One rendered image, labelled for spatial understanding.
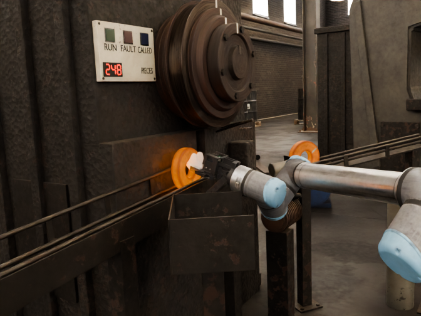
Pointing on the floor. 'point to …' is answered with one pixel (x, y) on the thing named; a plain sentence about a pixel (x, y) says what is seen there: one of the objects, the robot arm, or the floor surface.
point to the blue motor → (320, 199)
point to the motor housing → (281, 261)
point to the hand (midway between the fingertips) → (187, 163)
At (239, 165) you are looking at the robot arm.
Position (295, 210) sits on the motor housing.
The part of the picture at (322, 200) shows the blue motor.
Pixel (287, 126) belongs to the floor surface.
